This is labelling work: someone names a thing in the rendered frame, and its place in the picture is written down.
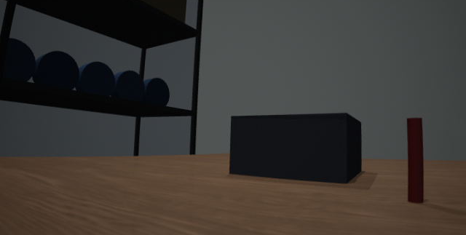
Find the black box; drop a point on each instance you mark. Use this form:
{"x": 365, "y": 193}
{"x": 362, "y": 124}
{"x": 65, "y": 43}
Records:
{"x": 322, "y": 147}

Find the dark red peg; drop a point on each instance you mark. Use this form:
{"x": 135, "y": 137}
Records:
{"x": 415, "y": 160}

